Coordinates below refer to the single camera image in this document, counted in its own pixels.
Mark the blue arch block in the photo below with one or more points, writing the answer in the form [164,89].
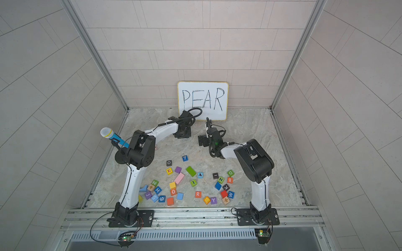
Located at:
[143,189]

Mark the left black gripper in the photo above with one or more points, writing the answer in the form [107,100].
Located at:
[182,132]

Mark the blue toy microphone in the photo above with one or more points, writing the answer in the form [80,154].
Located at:
[108,133]

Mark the orange 0 block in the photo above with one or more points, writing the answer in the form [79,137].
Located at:
[173,191]

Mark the green I block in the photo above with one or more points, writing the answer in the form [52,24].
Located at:
[193,183]

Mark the green 2 block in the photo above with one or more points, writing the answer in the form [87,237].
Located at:
[155,183]

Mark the white board reading PEAR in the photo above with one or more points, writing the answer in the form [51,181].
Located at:
[211,97]

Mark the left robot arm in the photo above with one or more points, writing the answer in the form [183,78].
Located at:
[137,153]

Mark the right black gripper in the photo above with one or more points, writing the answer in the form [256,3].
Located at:
[204,140]

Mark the blue H block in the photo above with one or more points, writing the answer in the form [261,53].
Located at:
[158,190]

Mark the purple Y block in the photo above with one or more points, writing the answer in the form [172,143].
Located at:
[213,200]

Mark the long green block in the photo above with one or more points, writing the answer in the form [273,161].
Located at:
[191,171]

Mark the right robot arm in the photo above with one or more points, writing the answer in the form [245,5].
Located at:
[257,166]

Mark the pink long block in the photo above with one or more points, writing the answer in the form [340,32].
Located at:
[179,178]

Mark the green D block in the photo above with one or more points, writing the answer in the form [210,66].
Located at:
[230,173]

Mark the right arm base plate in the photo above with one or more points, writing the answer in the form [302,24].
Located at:
[253,217]

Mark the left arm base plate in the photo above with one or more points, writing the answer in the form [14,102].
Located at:
[144,217]

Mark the purple plain block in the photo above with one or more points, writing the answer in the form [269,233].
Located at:
[178,169]

